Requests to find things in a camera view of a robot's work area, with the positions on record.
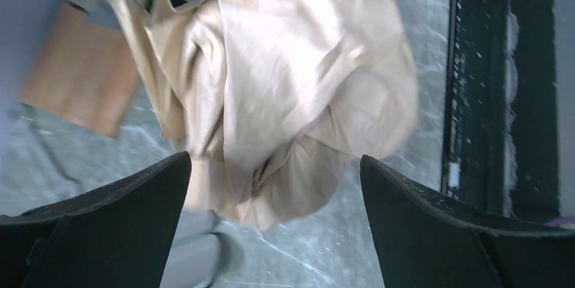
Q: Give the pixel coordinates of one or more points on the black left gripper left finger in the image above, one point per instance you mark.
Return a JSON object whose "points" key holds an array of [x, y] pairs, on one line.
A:
{"points": [[118, 235]]}

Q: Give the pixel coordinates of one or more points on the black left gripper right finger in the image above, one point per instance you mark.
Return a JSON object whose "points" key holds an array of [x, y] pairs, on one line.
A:
{"points": [[426, 239]]}

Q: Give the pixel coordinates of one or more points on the brown plywood board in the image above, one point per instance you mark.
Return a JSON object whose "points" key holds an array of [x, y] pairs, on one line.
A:
{"points": [[84, 73]]}

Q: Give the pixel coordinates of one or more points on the beige black folding umbrella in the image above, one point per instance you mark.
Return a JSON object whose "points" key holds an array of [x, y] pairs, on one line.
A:
{"points": [[272, 99]]}

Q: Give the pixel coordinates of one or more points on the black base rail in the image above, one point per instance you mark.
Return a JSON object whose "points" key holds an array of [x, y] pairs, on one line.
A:
{"points": [[500, 140]]}

